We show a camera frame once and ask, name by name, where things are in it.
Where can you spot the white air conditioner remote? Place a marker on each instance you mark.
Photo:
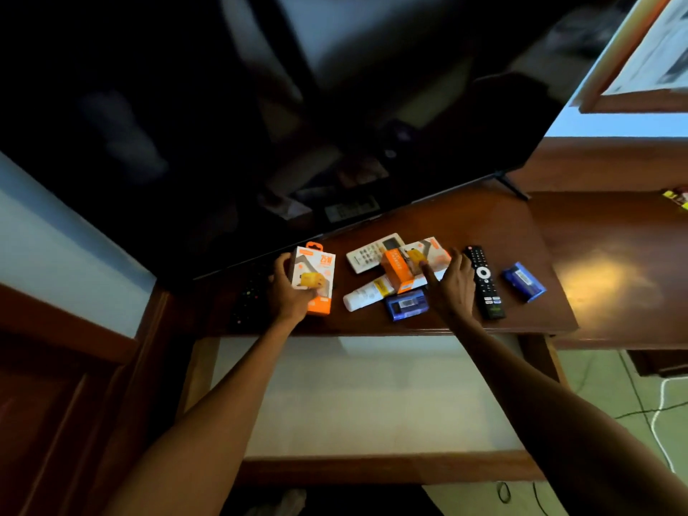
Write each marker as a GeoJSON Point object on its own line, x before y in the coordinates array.
{"type": "Point", "coordinates": [371, 254]}

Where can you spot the person's right forearm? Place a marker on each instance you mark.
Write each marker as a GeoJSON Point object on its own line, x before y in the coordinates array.
{"type": "Point", "coordinates": [553, 419]}

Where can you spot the wooden framed picture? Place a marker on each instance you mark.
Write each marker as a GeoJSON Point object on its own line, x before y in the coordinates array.
{"type": "Point", "coordinates": [629, 96]}

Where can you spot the orange white charger box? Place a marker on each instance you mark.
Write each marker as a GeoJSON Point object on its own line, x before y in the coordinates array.
{"type": "Point", "coordinates": [406, 263]}
{"type": "Point", "coordinates": [317, 271]}

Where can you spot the person's left forearm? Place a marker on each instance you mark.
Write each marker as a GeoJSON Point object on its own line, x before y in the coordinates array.
{"type": "Point", "coordinates": [215, 419]}

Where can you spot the black television remote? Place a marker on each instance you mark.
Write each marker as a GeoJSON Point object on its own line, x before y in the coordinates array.
{"type": "Point", "coordinates": [485, 287]}

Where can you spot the white cream tube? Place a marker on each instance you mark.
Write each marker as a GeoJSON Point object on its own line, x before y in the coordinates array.
{"type": "Point", "coordinates": [365, 297]}

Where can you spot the dark remote control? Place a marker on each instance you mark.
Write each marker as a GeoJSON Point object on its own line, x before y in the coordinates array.
{"type": "Point", "coordinates": [248, 303]}

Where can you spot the blue plastic packet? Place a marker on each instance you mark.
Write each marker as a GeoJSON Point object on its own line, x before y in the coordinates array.
{"type": "Point", "coordinates": [407, 305]}
{"type": "Point", "coordinates": [524, 282]}

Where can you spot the large black television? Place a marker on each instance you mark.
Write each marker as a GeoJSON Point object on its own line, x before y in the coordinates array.
{"type": "Point", "coordinates": [161, 102]}

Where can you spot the person's right thumb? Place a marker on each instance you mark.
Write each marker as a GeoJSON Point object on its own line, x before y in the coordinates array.
{"type": "Point", "coordinates": [430, 275]}

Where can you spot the yellow red snack packet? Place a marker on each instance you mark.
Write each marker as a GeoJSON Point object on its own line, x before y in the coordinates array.
{"type": "Point", "coordinates": [678, 197]}

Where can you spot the wooden television table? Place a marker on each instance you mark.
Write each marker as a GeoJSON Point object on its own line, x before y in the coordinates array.
{"type": "Point", "coordinates": [484, 220]}

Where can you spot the person's right hand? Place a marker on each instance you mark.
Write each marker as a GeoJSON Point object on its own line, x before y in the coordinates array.
{"type": "Point", "coordinates": [457, 292]}

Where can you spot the person's left hand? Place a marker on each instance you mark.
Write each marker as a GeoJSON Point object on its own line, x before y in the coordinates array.
{"type": "Point", "coordinates": [284, 295]}

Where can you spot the wooden side desk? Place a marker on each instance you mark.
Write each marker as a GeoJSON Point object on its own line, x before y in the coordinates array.
{"type": "Point", "coordinates": [618, 263]}

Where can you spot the dark wooden cabinet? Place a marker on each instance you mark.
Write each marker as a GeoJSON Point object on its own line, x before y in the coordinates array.
{"type": "Point", "coordinates": [64, 403]}

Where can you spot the white cloth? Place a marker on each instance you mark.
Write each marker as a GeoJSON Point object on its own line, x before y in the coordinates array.
{"type": "Point", "coordinates": [279, 504]}

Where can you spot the person's left thumb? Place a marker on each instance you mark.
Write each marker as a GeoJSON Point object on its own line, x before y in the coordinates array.
{"type": "Point", "coordinates": [281, 264]}

